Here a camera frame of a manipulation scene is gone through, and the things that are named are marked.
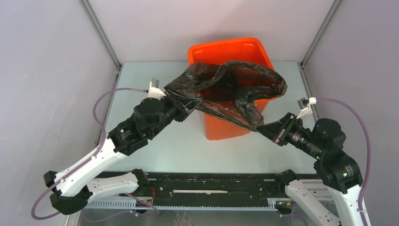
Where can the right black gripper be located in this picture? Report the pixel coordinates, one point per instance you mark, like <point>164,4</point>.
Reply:
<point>277,130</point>

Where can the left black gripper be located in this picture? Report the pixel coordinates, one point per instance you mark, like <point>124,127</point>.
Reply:
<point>184,106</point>

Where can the black plastic trash bag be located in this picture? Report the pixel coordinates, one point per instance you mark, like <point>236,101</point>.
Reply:
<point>229,91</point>

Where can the orange plastic trash bin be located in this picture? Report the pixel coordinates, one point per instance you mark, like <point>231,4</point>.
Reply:
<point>246,49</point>

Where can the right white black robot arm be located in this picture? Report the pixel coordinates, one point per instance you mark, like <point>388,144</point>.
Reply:
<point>338,171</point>

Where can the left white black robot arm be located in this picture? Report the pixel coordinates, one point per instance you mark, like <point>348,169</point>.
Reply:
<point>77,186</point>

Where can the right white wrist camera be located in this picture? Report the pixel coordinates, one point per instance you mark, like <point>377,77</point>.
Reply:
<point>305,106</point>

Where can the right aluminium frame post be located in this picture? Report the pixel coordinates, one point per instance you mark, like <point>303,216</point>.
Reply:
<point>322,29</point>

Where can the aluminium frame post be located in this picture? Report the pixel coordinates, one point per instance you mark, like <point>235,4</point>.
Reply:
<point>322,29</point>
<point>100,32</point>

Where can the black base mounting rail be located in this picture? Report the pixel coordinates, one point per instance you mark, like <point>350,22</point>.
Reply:
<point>212,189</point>

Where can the white slotted cable duct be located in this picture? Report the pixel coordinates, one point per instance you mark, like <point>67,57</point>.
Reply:
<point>130,204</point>

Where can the left aluminium frame post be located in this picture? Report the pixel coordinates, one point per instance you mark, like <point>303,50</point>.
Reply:
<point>100,32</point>

